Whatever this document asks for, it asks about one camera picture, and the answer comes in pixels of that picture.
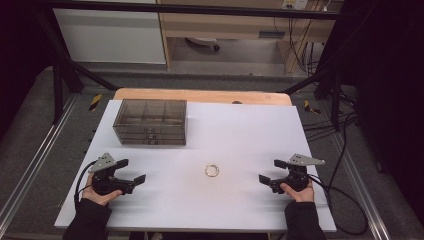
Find hand-held gripper black cable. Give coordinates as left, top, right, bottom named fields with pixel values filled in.
left=308, top=173, right=369, bottom=236
left=73, top=160, right=98, bottom=208

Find left hand-held gripper black cable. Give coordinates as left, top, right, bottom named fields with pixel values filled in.
left=73, top=160, right=98, bottom=208

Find smoky transparent drawer box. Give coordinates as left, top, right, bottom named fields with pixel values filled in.
left=112, top=98, right=188, bottom=146

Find black curtain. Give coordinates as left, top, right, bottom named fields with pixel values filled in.
left=318, top=0, right=424, bottom=228
left=0, top=0, right=58, bottom=141

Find gold chain bracelet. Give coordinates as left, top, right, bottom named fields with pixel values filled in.
left=204, top=163, right=220, bottom=178

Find black hanging desk cables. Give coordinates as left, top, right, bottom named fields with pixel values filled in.
left=288, top=16, right=323, bottom=75

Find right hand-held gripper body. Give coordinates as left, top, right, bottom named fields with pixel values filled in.
left=271, top=153, right=326, bottom=195

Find white chair base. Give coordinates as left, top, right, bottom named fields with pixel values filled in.
left=184, top=37, right=221, bottom=53

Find person's left hand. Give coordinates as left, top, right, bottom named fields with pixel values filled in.
left=81, top=173, right=124, bottom=207

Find light wooden desk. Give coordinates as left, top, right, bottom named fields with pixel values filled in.
left=156, top=0, right=344, bottom=75

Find person's right hand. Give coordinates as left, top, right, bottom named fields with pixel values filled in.
left=279, top=179, right=316, bottom=203

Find black frame strut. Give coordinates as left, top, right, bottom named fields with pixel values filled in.
left=34, top=9, right=120, bottom=92
left=283, top=70, right=338, bottom=96

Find black frame post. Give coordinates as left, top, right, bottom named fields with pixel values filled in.
left=329, top=66, right=342, bottom=132
left=52, top=63, right=65, bottom=125

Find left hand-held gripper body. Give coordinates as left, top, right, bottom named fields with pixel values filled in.
left=88, top=152, right=135, bottom=196

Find light wooden table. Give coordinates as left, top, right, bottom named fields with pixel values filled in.
left=113, top=87, right=293, bottom=107

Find yellow black tape marker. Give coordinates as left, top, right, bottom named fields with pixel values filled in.
left=88, top=94, right=103, bottom=112
left=303, top=99, right=322, bottom=115

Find right hand-held gripper black cable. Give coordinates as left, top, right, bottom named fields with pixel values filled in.
left=308, top=173, right=369, bottom=236

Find black floor cables bundle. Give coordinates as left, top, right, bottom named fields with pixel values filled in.
left=301, top=111, right=359, bottom=143

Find white power strip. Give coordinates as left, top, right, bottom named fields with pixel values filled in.
left=281, top=0, right=309, bottom=10

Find aluminium floor rail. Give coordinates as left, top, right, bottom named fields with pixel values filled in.
left=0, top=94, right=80, bottom=228
left=328, top=131, right=391, bottom=240

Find white cabinet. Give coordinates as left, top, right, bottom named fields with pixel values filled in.
left=53, top=8, right=167, bottom=65

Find black frame crossbar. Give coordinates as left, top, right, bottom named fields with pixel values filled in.
left=43, top=0, right=344, bottom=21

